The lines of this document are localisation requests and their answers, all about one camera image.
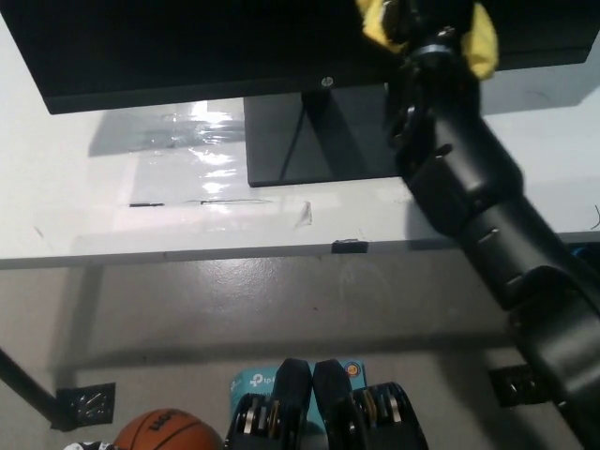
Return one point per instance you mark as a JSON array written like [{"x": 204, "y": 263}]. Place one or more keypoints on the yellow microfibre cloth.
[{"x": 483, "y": 42}]

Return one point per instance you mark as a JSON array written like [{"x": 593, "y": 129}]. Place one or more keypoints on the orange basketball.
[{"x": 166, "y": 433}]

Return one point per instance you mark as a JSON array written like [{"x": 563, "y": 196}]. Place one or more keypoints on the white desk leg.
[{"x": 82, "y": 314}]

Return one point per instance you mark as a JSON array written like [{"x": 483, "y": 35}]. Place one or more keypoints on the black box with blue part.
[{"x": 586, "y": 255}]

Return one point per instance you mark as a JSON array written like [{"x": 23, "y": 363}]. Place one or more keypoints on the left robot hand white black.
[{"x": 89, "y": 445}]

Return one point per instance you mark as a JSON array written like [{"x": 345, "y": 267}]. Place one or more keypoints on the small clear tape piece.
[{"x": 304, "y": 215}]

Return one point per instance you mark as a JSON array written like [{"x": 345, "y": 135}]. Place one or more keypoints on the black floor tape patch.
[
  {"x": 506, "y": 386},
  {"x": 84, "y": 403}
]

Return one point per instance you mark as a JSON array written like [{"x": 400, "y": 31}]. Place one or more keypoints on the black HP monitor with stand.
[{"x": 187, "y": 42}]

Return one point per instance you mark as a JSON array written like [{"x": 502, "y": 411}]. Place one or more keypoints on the small black tape strip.
[{"x": 349, "y": 246}]

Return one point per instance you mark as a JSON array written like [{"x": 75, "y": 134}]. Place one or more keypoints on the clear plastic sheet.
[{"x": 201, "y": 157}]

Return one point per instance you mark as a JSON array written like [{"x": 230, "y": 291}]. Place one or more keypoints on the teal tp-link cardboard box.
[{"x": 250, "y": 379}]

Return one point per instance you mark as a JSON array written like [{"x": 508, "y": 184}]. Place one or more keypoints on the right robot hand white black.
[{"x": 426, "y": 23}]

